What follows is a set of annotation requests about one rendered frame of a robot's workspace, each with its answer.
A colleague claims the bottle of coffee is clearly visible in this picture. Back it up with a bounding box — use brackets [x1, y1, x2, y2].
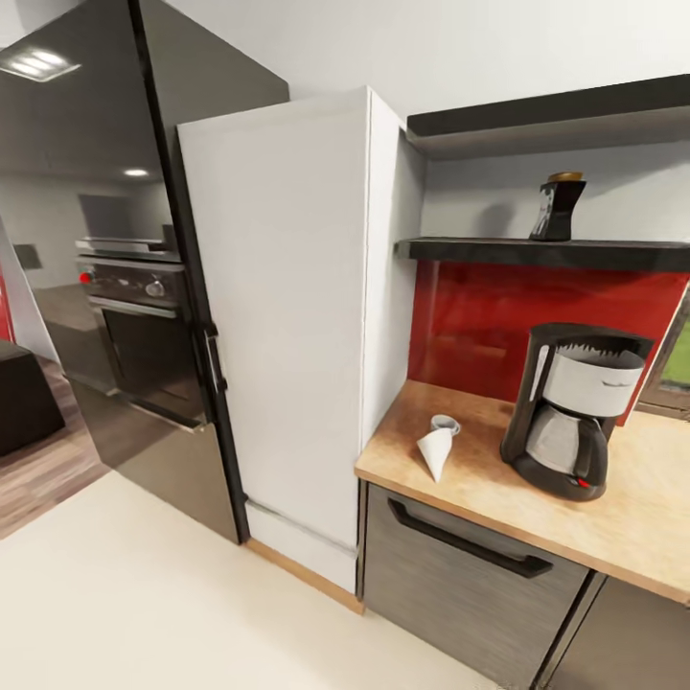
[529, 172, 587, 242]

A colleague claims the coffee cup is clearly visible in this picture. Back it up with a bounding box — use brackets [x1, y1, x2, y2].
[430, 415, 460, 436]

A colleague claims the paper coffee filter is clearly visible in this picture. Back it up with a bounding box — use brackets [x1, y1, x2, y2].
[417, 428, 451, 481]

